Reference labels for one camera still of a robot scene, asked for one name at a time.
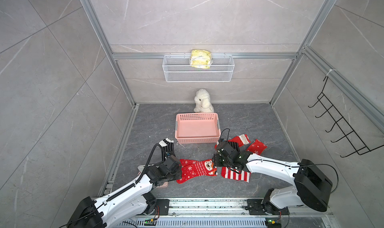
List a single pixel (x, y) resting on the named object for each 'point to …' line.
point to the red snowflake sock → (257, 147)
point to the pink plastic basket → (197, 128)
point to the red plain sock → (242, 140)
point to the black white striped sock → (167, 146)
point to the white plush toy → (203, 102)
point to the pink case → (164, 185)
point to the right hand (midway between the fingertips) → (214, 160)
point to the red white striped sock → (242, 175)
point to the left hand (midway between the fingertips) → (181, 170)
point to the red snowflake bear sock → (191, 169)
